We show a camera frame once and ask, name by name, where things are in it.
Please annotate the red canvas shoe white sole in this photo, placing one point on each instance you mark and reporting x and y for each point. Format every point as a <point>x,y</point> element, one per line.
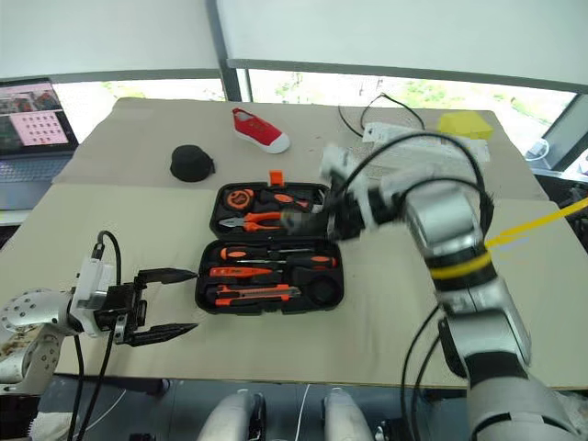
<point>259,131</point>

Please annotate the silver rounded left robot leg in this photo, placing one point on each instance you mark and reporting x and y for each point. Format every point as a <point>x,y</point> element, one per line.
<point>232,418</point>

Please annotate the wide white roller blind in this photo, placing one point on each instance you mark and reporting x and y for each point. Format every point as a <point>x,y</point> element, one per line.
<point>404,37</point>

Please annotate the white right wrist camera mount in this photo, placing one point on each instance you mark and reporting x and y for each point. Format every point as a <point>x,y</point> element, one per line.
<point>335,158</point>

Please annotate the black tool case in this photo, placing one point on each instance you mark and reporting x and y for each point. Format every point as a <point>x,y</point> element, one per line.
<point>271,294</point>

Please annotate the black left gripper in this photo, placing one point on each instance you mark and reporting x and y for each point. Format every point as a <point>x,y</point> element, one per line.
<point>121,308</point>

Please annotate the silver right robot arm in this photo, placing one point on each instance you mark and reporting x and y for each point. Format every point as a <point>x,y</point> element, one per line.
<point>450,220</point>

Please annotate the black round zip pouch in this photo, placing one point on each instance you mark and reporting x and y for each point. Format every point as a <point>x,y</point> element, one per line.
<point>190,163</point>

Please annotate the yellow sponge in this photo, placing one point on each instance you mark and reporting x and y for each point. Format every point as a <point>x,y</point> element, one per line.
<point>464,124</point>

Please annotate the white crumpled cloth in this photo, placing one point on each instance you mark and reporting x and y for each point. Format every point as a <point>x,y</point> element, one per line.
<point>55,427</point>

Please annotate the silver rounded robot leg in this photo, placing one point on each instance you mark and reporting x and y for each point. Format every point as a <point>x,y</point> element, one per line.
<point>232,418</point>
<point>347,418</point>

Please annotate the orange black tape measure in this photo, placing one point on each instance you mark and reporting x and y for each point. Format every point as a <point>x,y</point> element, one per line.
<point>239,198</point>

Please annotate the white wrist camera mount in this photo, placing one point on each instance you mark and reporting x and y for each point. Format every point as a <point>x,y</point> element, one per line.
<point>335,158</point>
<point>89,289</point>

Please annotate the silver rounded right robot leg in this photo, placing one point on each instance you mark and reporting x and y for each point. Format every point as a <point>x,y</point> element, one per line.
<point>347,418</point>

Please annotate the orange voltage tester pen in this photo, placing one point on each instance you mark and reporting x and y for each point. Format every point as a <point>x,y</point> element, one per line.
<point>234,271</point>

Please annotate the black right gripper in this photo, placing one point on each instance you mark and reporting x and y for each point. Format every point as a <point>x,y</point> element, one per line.
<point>347,220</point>

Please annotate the grey window frame post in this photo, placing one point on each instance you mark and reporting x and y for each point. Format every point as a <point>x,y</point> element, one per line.
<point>229,69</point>

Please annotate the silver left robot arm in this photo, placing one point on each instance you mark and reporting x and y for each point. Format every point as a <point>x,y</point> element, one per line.
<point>32,317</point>

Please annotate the orange black utility knife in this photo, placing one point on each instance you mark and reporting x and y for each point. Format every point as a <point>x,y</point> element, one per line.
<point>248,295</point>

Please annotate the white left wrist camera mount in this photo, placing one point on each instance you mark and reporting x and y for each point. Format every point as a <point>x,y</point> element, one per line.
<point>89,289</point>

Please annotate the long white cardboard box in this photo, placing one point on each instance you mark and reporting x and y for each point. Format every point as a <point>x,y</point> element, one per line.
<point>381,133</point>

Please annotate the grey laptop with pink screen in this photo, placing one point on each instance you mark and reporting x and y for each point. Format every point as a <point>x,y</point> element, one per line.
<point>32,133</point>

